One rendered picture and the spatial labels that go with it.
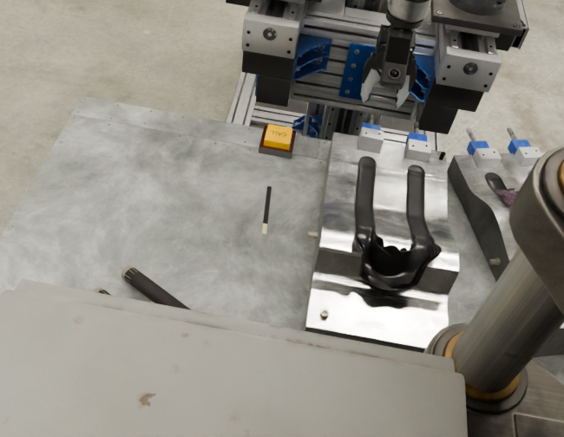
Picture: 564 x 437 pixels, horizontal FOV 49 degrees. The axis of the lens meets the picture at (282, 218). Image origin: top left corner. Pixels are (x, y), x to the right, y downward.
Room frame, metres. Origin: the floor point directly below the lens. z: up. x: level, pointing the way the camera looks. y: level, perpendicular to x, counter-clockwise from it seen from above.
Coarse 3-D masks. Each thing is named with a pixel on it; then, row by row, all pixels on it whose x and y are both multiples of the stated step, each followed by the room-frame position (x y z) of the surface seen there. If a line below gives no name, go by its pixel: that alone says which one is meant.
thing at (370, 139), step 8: (368, 120) 1.14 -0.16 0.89; (368, 128) 1.07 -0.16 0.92; (376, 128) 1.09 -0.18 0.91; (360, 136) 1.05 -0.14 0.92; (368, 136) 1.04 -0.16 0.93; (376, 136) 1.05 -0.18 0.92; (360, 144) 1.04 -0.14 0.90; (368, 144) 1.04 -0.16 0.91; (376, 144) 1.04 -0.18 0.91; (376, 152) 1.03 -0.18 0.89
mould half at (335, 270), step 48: (336, 144) 1.04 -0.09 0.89; (384, 144) 1.06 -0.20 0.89; (336, 192) 0.90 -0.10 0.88; (384, 192) 0.92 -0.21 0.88; (432, 192) 0.94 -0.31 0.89; (336, 240) 0.73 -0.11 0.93; (384, 240) 0.74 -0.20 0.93; (336, 288) 0.67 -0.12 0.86; (432, 288) 0.69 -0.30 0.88; (336, 336) 0.58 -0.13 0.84; (384, 336) 0.58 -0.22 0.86; (432, 336) 0.60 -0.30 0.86
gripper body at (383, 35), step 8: (392, 16) 1.06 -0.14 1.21; (392, 24) 1.05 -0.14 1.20; (400, 24) 1.04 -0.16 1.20; (408, 24) 1.04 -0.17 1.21; (416, 24) 1.05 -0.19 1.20; (384, 32) 1.10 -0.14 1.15; (384, 40) 1.07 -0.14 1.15; (376, 48) 1.11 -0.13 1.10; (384, 48) 1.05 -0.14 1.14; (376, 64) 1.05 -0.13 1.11; (408, 64) 1.05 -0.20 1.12
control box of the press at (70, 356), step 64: (0, 320) 0.18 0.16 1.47; (64, 320) 0.19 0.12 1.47; (128, 320) 0.19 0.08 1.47; (192, 320) 0.20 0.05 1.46; (0, 384) 0.14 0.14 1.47; (64, 384) 0.14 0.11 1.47; (128, 384) 0.15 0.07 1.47; (192, 384) 0.16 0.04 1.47; (256, 384) 0.16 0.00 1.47; (320, 384) 0.17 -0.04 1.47; (384, 384) 0.18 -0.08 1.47; (448, 384) 0.18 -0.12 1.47
